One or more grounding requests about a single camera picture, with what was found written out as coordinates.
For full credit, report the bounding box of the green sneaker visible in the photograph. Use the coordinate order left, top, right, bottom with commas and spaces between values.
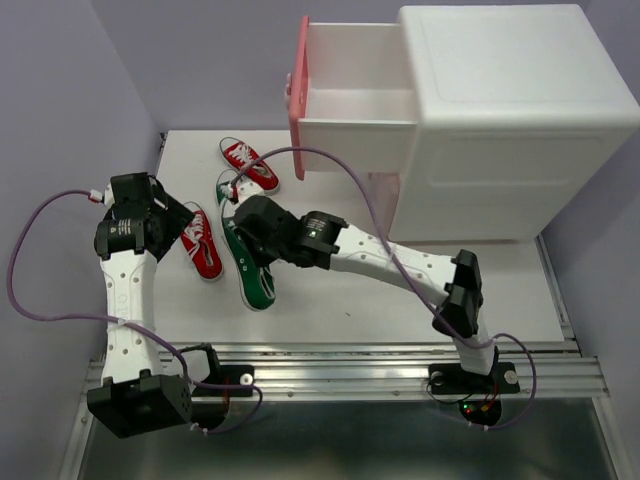
220, 199, 276, 311
215, 168, 239, 212

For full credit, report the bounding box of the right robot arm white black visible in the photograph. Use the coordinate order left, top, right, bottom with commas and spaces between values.
231, 195, 498, 390

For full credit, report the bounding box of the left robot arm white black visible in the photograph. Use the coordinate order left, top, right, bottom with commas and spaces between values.
87, 172, 223, 439

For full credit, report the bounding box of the white shoe cabinet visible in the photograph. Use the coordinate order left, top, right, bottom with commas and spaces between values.
388, 4, 639, 243

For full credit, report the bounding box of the red sneaker near left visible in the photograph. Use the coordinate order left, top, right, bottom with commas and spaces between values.
181, 201, 224, 282

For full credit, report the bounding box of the red sneaker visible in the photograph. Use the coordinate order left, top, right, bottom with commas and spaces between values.
219, 136, 280, 195
181, 201, 224, 282

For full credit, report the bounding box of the red sneaker far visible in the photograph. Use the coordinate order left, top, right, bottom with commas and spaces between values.
219, 136, 280, 195

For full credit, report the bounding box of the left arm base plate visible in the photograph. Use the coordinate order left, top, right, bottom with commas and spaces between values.
171, 343, 263, 436

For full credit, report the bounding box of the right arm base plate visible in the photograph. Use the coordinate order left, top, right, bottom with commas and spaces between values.
425, 362, 521, 429

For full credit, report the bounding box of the aluminium mounting rail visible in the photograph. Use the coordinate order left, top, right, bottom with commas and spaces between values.
79, 319, 612, 401

